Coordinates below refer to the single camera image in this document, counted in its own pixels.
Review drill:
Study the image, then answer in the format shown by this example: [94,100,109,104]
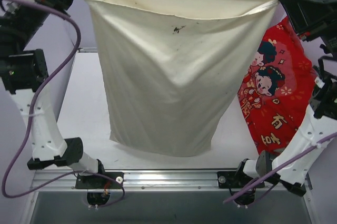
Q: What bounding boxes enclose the cream pillowcase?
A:
[84,0,278,157]

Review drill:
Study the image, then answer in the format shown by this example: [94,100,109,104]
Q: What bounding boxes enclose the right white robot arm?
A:
[228,0,336,201]

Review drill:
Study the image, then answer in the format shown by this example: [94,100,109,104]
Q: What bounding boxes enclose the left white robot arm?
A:
[1,0,106,188]

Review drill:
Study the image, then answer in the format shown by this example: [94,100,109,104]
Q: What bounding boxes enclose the red cartoon print bag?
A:
[237,17,316,155]

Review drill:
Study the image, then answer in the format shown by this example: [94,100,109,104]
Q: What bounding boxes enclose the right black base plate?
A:
[217,170,253,189]

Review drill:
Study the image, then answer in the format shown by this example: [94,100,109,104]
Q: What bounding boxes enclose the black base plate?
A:
[75,171,124,190]
[217,170,253,189]

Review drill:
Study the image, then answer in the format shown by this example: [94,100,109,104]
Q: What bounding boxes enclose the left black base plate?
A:
[75,171,124,190]

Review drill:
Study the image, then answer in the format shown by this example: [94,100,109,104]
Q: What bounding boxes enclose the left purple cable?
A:
[1,0,126,207]

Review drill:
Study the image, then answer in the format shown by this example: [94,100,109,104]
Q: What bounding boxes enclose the aluminium mounting rail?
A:
[32,169,235,191]

